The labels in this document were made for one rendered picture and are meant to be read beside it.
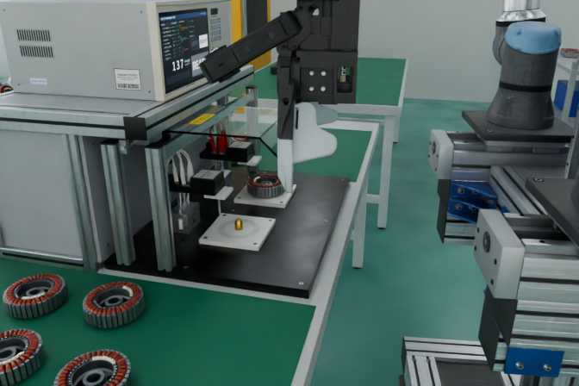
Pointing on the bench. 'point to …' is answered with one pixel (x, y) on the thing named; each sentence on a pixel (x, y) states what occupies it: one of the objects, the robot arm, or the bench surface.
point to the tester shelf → (110, 111)
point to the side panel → (45, 202)
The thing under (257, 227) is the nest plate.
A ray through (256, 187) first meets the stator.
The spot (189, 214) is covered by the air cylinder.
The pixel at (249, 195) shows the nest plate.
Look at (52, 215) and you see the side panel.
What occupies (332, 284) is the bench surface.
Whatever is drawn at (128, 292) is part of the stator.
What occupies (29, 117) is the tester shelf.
